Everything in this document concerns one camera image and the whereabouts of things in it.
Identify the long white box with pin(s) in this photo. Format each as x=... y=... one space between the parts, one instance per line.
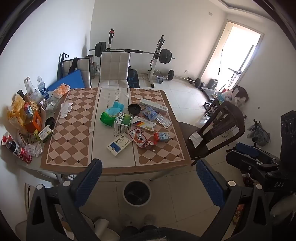
x=153 y=106

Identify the green white medicine box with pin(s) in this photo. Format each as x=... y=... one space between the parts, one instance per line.
x=122 y=122

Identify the brown checkered table cover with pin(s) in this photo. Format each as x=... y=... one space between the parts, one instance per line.
x=76 y=129

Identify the white plastic bags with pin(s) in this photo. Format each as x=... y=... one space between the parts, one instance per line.
x=231 y=95

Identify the silver blister pack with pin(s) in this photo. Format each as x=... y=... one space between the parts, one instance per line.
x=164 y=120

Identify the grey fluffy slipper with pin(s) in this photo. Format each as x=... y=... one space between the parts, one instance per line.
x=124 y=220
x=149 y=219

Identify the white sachets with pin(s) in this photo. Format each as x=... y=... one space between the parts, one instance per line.
x=34 y=148

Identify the white waste bin black liner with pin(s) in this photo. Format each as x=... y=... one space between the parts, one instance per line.
x=126 y=197

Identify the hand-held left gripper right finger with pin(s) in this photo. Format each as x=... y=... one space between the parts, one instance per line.
x=209 y=182

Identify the dark blue bag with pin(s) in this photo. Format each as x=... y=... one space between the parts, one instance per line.
x=133 y=79

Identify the black round cup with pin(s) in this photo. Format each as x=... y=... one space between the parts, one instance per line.
x=49 y=121

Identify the dark wooden chair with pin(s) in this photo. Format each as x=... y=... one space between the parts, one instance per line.
x=217 y=125

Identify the white barbell rack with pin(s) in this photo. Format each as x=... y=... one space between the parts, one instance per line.
x=154 y=64

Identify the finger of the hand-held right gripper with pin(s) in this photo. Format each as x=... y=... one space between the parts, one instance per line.
x=247 y=148
x=242 y=162

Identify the orange box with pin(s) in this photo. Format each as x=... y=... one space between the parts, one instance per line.
x=34 y=121

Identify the blue folded mat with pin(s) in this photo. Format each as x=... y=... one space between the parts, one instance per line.
x=66 y=81

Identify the red drink can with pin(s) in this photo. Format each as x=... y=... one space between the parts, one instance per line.
x=24 y=155

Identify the blue white medicine box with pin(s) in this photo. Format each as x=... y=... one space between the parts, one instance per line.
x=118 y=144

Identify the white paper sheet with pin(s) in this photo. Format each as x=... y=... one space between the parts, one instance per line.
x=195 y=140

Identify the black round lid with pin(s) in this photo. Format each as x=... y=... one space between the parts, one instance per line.
x=134 y=109

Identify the crumpled white wrapper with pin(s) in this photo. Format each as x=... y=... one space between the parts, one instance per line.
x=64 y=109

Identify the barbell with black plates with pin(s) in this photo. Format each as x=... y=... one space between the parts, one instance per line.
x=133 y=50

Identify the blue white packet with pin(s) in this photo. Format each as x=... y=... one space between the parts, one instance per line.
x=149 y=113

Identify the clear glass bottle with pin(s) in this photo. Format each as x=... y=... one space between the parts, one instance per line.
x=29 y=87

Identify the blue label water bottle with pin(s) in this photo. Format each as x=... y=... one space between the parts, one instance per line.
x=42 y=88

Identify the small blue packet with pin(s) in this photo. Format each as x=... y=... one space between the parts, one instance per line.
x=161 y=136

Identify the small barbell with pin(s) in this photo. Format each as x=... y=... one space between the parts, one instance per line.
x=182 y=78

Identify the green white drink carton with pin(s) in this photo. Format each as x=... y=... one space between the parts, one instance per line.
x=46 y=134

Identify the person's right forearm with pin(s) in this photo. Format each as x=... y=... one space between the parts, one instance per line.
x=282 y=208

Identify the orange tissue pack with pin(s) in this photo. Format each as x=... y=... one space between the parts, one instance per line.
x=61 y=90

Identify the red white pouch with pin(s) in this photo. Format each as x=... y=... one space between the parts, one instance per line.
x=140 y=139

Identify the blue green tissue pack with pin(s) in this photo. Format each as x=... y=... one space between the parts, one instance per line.
x=109 y=114

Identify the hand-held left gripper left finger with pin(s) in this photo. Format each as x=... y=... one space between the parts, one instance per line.
x=90 y=178

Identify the beige padded chair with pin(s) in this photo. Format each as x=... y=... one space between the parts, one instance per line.
x=114 y=67
x=81 y=71

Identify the yellow snack bag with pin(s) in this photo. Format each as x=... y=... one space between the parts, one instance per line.
x=16 y=112

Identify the red orange package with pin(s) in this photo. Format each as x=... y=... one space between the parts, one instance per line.
x=238 y=211

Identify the grey cloth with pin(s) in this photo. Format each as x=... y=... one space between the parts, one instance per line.
x=259 y=134

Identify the person's leg in black pants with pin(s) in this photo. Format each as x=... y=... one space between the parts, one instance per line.
x=131 y=234
x=166 y=234

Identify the dark cola bottle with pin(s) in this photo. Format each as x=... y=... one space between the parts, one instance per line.
x=10 y=144

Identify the white box with coloured stripes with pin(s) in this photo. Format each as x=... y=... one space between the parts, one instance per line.
x=143 y=124

